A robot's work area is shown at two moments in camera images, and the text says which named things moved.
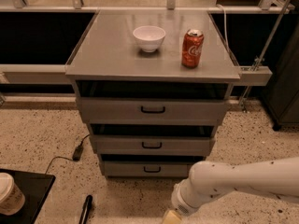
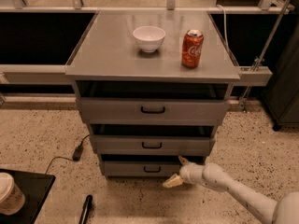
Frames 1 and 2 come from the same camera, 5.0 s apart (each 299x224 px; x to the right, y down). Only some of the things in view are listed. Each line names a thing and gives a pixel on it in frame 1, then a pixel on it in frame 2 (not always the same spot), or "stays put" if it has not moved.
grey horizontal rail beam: [58, 75] stays put
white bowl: [149, 37] stays put
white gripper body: [181, 203] to [188, 175]
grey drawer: [153, 110] stays put
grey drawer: [147, 169] stays put
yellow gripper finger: [171, 218] to [173, 181]
